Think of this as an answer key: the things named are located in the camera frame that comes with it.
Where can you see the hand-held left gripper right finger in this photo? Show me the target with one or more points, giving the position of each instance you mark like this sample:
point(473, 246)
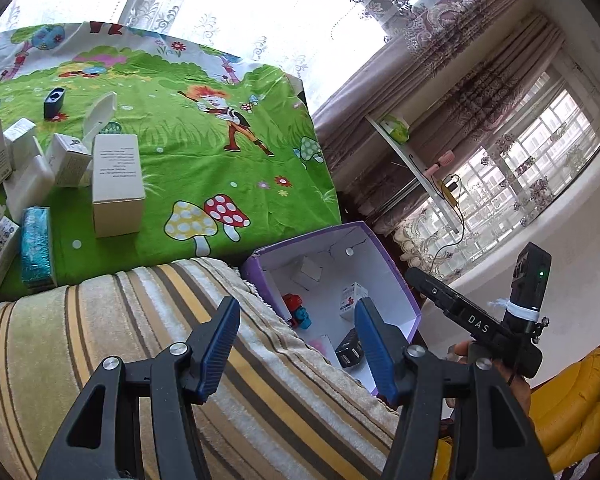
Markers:
point(375, 350)

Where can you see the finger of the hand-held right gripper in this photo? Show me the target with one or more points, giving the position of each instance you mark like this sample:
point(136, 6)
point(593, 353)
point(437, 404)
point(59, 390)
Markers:
point(425, 285)

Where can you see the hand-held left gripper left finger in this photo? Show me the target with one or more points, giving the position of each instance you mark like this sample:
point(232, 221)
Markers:
point(220, 345)

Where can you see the purple cardboard box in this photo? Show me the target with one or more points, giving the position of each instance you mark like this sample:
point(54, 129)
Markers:
point(380, 270)

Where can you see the small white printed box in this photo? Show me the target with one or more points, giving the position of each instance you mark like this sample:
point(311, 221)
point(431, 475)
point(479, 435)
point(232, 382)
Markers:
point(352, 300)

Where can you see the small colourful toy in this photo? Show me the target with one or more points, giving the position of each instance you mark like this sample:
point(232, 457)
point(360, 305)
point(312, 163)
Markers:
point(297, 310)

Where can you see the person's right hand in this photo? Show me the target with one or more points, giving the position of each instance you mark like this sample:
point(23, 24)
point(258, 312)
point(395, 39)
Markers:
point(517, 389)

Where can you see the yellow small item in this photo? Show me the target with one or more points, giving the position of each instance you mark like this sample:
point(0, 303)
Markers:
point(450, 190)

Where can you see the small plain white box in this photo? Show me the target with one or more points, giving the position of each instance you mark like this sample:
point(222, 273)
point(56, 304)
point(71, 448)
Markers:
point(19, 132)
point(310, 271)

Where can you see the pink small item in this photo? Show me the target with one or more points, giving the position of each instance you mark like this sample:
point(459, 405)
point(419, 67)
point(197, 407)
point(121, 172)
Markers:
point(442, 160)

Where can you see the yellow cushion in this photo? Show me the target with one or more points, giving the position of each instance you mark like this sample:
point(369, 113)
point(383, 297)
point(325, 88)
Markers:
point(575, 410)

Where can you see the white shelf board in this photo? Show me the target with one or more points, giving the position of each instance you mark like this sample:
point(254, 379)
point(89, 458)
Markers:
point(410, 155)

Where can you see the green and white packet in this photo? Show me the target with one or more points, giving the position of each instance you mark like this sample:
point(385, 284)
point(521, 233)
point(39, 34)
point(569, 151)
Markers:
point(397, 127)

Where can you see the striped plush blanket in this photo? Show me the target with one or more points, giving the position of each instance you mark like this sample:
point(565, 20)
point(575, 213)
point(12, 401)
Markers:
point(55, 360)

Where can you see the tall white text box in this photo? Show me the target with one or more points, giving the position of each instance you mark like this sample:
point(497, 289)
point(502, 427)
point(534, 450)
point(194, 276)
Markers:
point(117, 185)

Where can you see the mauve patterned curtain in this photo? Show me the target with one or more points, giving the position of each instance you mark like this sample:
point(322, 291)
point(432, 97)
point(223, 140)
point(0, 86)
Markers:
point(380, 90)

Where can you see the teal tissue pack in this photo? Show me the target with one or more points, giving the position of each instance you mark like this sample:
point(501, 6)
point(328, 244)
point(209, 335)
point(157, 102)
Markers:
point(36, 247)

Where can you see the green cartoon printed cloth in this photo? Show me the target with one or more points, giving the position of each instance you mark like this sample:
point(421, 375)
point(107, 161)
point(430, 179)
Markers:
point(180, 135)

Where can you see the white box with logo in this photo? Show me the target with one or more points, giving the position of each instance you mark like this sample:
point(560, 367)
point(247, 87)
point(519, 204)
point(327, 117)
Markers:
point(67, 162)

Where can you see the dark blue small box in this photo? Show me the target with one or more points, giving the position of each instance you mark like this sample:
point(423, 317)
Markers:
point(54, 102)

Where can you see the white lace curtain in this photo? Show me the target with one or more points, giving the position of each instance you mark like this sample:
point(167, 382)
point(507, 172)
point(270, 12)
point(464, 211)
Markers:
point(205, 10)

